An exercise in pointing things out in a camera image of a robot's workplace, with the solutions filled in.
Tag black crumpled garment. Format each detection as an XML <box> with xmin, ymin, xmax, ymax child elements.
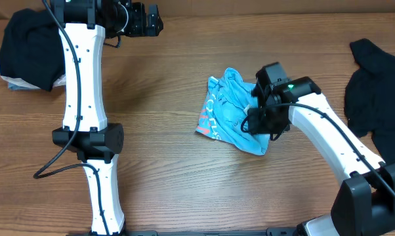
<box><xmin>344</xmin><ymin>39</ymin><xmax>395</xmax><ymax>164</ymax></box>

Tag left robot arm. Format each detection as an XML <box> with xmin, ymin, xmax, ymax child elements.
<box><xmin>49</xmin><ymin>0</ymin><xmax>163</xmax><ymax>235</ymax></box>

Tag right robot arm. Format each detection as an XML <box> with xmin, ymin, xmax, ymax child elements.
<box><xmin>241</xmin><ymin>62</ymin><xmax>395</xmax><ymax>236</ymax></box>

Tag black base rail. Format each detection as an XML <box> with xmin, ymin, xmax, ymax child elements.
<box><xmin>66</xmin><ymin>227</ymin><xmax>303</xmax><ymax>236</ymax></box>

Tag beige folded garment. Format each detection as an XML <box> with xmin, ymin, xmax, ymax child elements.
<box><xmin>0</xmin><ymin>68</ymin><xmax>66</xmax><ymax>91</ymax></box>

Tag light blue t-shirt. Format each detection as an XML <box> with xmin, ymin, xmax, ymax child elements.
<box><xmin>196</xmin><ymin>68</ymin><xmax>270</xmax><ymax>156</ymax></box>

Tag black folded garment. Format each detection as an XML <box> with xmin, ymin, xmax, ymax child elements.
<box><xmin>0</xmin><ymin>9</ymin><xmax>65</xmax><ymax>74</ymax></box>

